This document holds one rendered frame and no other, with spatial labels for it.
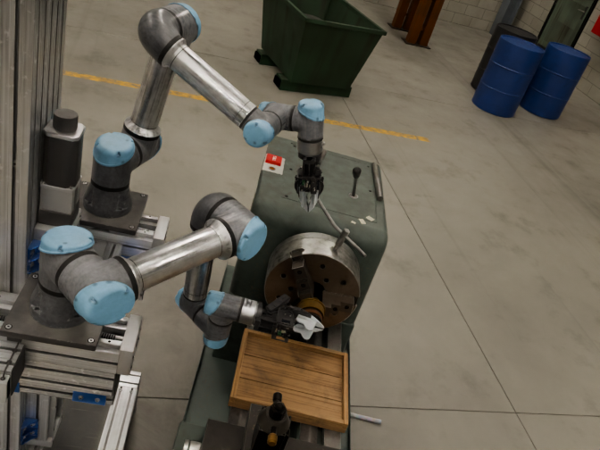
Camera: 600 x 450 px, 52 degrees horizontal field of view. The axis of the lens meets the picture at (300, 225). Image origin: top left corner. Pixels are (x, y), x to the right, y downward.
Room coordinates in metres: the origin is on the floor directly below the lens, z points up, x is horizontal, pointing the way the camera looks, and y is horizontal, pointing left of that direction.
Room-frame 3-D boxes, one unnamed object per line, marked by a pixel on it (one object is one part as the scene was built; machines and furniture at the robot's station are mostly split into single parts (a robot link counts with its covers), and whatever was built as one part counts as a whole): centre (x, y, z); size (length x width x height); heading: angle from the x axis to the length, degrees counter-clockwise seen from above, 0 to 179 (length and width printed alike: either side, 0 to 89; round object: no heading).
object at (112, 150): (1.60, 0.60, 1.33); 0.13 x 0.12 x 0.14; 171
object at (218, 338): (1.41, 0.15, 0.98); 0.11 x 0.08 x 0.11; 55
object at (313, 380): (1.40, -0.13, 0.88); 0.36 x 0.30 x 0.04; 96
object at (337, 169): (2.04, -0.04, 1.06); 0.59 x 0.48 x 0.39; 6
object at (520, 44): (8.03, -1.93, 0.44); 0.59 x 0.59 x 0.88
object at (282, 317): (1.40, -0.02, 1.08); 0.12 x 0.09 x 0.08; 95
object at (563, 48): (8.62, -2.68, 0.44); 0.59 x 0.59 x 0.88
